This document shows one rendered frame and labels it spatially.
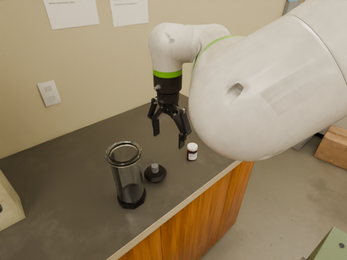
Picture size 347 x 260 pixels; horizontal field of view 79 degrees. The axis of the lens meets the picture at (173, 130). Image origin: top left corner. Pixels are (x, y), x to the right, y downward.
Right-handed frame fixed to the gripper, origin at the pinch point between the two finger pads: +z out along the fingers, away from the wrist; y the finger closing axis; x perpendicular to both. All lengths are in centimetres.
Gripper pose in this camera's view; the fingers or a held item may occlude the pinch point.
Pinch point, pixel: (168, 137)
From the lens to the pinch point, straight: 81.0
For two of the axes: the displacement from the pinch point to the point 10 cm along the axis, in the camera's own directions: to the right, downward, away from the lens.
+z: 0.0, 8.0, 5.9
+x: 6.1, -4.7, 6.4
